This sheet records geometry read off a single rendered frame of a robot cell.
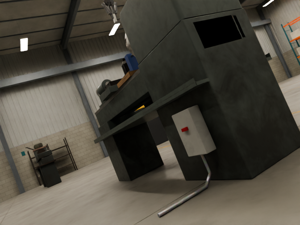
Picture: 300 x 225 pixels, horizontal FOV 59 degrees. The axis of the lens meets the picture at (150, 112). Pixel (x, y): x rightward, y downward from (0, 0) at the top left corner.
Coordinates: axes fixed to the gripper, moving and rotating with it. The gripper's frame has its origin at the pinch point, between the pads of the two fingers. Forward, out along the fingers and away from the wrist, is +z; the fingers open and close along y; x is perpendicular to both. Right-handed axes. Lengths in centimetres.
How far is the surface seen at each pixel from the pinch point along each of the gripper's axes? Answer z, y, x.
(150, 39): 40, 3, 40
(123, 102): 56, -4, -45
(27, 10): -661, -119, -986
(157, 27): 39, 3, 52
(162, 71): 61, 2, 39
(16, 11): -657, -74, -980
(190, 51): 62, 2, 69
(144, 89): 60, -4, 0
